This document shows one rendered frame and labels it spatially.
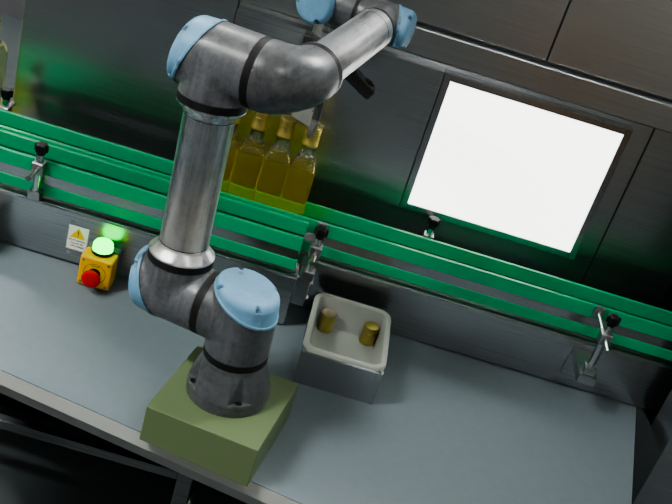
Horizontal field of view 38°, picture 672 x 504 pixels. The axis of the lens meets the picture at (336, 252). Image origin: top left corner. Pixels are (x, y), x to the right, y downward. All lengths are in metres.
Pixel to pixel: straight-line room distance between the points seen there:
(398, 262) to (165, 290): 0.66
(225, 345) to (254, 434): 0.17
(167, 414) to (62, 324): 0.39
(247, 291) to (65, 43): 0.91
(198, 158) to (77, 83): 0.82
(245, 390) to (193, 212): 0.33
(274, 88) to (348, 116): 0.73
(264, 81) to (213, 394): 0.56
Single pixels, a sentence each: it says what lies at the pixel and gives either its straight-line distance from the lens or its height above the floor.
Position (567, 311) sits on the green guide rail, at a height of 0.93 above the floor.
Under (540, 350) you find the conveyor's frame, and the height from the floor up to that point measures 0.82.
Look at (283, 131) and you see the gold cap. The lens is 2.10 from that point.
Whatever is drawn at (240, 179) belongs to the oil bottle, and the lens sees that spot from 2.15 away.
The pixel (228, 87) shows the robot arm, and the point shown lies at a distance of 1.53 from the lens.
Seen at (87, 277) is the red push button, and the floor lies 0.80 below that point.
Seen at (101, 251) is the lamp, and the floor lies 0.84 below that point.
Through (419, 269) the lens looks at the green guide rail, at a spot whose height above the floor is 0.92.
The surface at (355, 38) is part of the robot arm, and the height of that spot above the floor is 1.47.
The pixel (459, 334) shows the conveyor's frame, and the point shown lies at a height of 0.80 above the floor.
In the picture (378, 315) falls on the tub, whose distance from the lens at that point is 2.15.
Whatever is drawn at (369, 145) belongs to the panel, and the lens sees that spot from 2.24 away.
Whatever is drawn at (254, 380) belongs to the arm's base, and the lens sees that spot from 1.73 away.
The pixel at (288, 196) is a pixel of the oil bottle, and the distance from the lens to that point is 2.15.
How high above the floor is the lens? 1.95
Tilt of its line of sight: 29 degrees down
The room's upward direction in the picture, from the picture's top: 18 degrees clockwise
